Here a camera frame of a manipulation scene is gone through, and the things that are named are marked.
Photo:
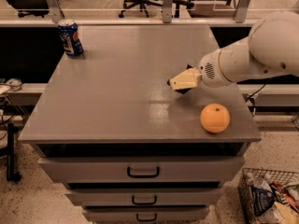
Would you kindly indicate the black office chair centre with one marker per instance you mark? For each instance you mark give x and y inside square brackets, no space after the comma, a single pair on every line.
[128,4]

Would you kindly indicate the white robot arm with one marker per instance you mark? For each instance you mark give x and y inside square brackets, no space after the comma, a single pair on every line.
[270,50]

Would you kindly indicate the wire basket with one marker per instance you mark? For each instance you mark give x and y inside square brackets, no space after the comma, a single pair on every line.
[243,189]

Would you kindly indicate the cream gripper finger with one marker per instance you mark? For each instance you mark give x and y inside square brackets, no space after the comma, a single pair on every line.
[188,79]

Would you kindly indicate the top grey drawer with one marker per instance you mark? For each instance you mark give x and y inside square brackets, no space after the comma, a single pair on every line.
[141,169]

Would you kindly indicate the blue Pepsi soda can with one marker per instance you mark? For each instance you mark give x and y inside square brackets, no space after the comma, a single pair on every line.
[68,31]

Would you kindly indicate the black stand leg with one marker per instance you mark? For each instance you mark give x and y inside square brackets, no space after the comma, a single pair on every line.
[12,175]

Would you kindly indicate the grey drawer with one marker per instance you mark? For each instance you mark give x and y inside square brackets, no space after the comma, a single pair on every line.
[141,169]
[145,214]
[144,197]

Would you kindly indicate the bottom grey drawer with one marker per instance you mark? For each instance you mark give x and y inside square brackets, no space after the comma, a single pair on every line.
[145,214]

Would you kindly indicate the orange fruit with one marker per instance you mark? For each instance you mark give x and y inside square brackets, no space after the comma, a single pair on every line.
[215,118]

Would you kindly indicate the grey drawer cabinet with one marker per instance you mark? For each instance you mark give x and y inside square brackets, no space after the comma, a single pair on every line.
[114,101]

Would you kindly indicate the snack bags in basket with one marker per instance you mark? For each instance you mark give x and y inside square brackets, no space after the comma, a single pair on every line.
[273,202]

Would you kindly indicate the middle grey drawer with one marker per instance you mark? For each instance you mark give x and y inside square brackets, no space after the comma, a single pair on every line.
[144,197]

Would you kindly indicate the black rxbar chocolate wrapper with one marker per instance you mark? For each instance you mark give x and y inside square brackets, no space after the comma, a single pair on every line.
[183,91]

